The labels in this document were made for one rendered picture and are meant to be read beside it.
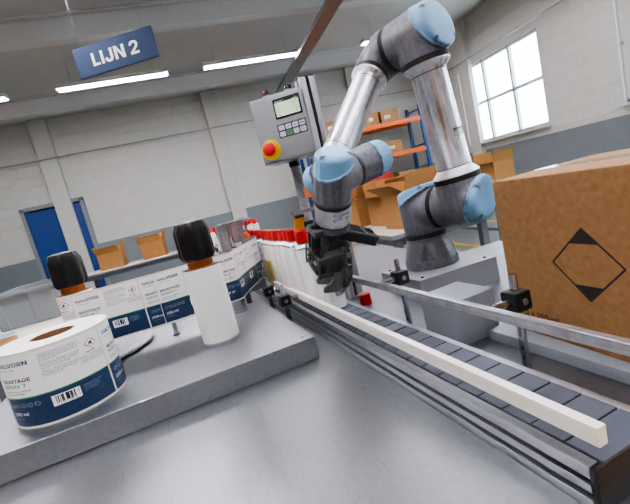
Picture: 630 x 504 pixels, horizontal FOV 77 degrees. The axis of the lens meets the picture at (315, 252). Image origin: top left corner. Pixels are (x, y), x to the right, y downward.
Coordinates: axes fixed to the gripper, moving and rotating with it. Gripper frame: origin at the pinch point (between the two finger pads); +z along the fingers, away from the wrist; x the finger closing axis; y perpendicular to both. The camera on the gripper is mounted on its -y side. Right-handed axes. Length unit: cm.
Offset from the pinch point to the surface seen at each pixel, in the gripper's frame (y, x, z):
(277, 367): 20.9, 11.4, 3.7
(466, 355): -1.9, 36.2, -14.6
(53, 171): 186, -781, 245
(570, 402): -1, 51, -23
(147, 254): 62, -499, 297
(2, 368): 67, -3, -6
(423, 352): 5.1, 34.2, -17.1
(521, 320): -2.7, 41.5, -26.8
